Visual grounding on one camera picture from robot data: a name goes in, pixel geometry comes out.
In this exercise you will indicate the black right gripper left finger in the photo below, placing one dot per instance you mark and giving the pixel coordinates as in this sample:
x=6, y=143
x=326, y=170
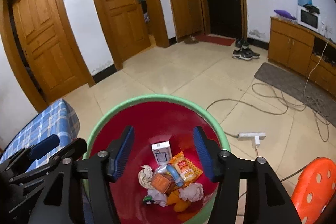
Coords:
x=61, y=200

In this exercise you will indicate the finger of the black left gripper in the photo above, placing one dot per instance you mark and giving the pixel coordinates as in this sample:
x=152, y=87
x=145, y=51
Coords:
x=26, y=156
x=74, y=151

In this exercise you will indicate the white paper ball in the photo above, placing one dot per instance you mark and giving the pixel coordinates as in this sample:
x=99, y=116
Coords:
x=193, y=192

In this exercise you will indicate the orange snack packet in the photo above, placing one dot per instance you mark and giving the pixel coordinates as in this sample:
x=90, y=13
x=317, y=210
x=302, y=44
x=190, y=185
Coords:
x=188, y=171

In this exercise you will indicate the teal white medicine box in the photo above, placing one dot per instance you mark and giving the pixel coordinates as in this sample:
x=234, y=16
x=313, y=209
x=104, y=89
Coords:
x=162, y=152

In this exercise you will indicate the green white toy keychain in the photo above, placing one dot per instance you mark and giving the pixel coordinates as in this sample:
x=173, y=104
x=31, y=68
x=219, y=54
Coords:
x=148, y=200

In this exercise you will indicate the clear plastic wrapper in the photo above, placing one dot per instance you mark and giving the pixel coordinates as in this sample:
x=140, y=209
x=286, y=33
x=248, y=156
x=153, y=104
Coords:
x=164, y=169

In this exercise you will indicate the blue plastic tube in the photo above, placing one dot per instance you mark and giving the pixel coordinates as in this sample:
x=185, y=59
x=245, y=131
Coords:
x=175, y=175

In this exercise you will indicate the orange cardboard box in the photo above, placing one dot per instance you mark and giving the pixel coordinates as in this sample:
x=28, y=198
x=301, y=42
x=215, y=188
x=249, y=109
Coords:
x=162, y=182

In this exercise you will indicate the white tissue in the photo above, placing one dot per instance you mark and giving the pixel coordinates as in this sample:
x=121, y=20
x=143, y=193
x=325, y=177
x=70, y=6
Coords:
x=157, y=197

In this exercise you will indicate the red green trash bin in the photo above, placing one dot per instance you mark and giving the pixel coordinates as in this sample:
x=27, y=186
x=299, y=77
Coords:
x=163, y=126

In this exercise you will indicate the orange plastic stool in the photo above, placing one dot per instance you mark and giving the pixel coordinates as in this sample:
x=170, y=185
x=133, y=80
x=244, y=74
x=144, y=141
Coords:
x=314, y=189

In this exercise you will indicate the white power strip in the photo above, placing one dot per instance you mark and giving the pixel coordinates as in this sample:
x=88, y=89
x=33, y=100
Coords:
x=254, y=137

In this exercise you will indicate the grey floor mat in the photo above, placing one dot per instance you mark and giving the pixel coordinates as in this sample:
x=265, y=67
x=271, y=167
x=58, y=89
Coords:
x=293, y=85

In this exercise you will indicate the left wooden door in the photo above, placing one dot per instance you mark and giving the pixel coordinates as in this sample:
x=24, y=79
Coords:
x=41, y=49

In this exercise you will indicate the wooden door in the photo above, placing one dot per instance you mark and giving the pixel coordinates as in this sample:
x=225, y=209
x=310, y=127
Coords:
x=125, y=30
x=41, y=49

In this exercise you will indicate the black sneaker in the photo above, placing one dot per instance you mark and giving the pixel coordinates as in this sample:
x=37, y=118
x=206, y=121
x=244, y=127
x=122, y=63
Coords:
x=244, y=54
x=243, y=44

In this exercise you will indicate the brown slipper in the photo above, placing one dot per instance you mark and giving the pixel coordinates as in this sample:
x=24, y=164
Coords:
x=191, y=40

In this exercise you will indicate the wooden side cabinet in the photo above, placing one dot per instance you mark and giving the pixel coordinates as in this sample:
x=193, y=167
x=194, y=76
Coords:
x=303, y=51

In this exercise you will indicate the middle wooden door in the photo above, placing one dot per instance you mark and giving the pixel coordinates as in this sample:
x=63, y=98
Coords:
x=125, y=30

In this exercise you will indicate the wooden shoe cabinet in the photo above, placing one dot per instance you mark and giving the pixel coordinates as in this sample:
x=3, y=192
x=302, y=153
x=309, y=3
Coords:
x=187, y=17

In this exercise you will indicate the red door mat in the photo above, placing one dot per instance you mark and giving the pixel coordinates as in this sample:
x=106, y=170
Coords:
x=216, y=40

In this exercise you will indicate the white microwave oven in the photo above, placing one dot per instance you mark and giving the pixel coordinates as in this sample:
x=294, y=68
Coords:
x=310, y=20

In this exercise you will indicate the purple cloth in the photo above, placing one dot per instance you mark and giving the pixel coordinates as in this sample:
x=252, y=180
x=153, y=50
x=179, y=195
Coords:
x=285, y=14

